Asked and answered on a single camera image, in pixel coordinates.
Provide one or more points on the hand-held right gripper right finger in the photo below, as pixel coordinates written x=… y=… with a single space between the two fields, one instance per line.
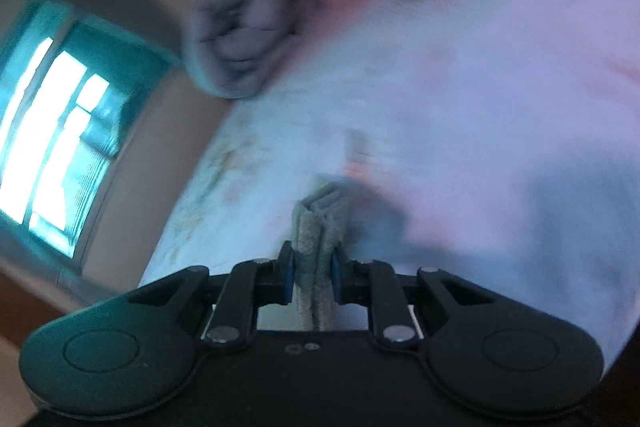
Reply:
x=336 y=279

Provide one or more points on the grey pants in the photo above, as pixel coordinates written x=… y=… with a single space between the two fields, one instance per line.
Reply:
x=312 y=237

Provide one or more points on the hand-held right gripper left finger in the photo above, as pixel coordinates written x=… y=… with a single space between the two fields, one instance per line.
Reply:
x=287 y=273

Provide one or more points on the folded lavender quilt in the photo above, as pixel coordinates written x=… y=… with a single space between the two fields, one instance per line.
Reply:
x=240 y=27

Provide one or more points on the bed with pink floral sheet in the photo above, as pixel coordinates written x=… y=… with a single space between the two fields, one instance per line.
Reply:
x=475 y=107

